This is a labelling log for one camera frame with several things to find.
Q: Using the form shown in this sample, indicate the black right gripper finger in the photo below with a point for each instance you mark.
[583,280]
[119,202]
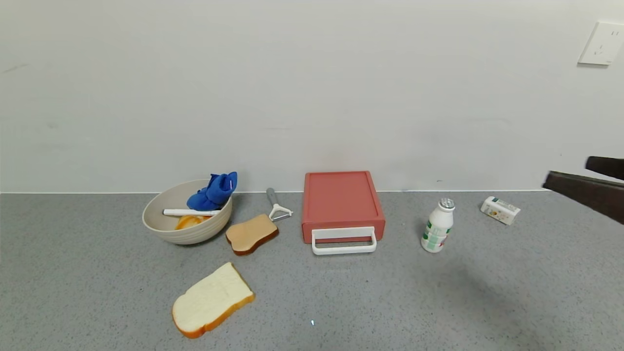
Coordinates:
[607,166]
[594,195]

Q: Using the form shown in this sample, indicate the red drawer casing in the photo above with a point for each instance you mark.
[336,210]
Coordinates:
[341,197]

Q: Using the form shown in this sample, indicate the small white carton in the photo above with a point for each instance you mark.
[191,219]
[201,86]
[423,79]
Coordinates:
[499,210]

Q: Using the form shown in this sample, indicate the white green milk bottle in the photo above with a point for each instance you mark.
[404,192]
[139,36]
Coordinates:
[436,234]

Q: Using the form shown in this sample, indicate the brown toast slice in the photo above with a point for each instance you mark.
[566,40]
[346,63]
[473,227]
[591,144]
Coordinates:
[251,234]

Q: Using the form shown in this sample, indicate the blue cloth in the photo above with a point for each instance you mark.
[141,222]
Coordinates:
[212,192]

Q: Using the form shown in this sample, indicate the white bread slice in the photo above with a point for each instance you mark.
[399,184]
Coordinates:
[209,302]

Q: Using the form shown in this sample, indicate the beige ribbed bowl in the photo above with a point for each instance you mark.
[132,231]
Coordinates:
[195,235]

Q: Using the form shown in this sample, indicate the white stick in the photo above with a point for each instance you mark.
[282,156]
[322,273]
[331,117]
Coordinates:
[190,212]

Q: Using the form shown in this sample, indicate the orange food piece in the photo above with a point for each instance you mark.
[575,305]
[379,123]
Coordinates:
[189,222]

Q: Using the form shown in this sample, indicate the white wall socket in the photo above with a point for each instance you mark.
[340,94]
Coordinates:
[600,44]

